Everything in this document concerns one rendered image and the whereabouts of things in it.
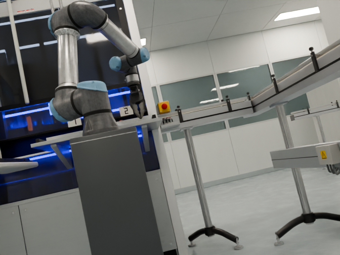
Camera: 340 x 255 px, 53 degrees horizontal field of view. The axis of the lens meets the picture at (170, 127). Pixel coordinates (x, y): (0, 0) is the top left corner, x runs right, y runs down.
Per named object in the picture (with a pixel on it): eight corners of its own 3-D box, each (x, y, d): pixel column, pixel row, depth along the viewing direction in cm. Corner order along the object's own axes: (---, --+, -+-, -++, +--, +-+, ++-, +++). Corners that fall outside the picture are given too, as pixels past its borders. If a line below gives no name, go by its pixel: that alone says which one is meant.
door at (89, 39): (75, 92, 226) (58, 8, 232) (139, 79, 231) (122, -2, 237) (75, 92, 225) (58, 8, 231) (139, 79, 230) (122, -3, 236)
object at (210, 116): (160, 132, 235) (155, 110, 237) (158, 134, 250) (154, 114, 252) (254, 112, 243) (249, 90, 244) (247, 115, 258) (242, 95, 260)
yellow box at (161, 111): (159, 115, 234) (157, 104, 235) (169, 112, 235) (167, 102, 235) (160, 113, 226) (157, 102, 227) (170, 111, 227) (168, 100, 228)
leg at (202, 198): (203, 236, 241) (179, 130, 249) (216, 232, 242) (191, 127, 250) (206, 238, 232) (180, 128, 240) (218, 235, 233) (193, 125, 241)
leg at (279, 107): (299, 223, 216) (269, 106, 224) (312, 220, 217) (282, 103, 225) (306, 226, 207) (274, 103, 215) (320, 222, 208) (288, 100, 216)
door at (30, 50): (2, 107, 220) (-13, 20, 226) (75, 92, 226) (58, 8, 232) (1, 107, 220) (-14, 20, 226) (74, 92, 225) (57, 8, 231)
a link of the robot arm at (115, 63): (122, 51, 182) (134, 55, 192) (106, 58, 187) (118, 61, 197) (125, 65, 181) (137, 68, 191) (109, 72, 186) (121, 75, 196)
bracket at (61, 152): (68, 169, 218) (64, 149, 219) (72, 168, 218) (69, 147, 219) (54, 168, 184) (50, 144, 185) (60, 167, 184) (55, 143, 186)
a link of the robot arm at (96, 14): (89, -14, 149) (151, 48, 187) (71, -3, 154) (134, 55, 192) (87, 6, 144) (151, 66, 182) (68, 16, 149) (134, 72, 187)
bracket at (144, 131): (145, 152, 223) (140, 132, 225) (150, 151, 224) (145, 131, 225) (146, 149, 190) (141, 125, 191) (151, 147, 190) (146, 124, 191)
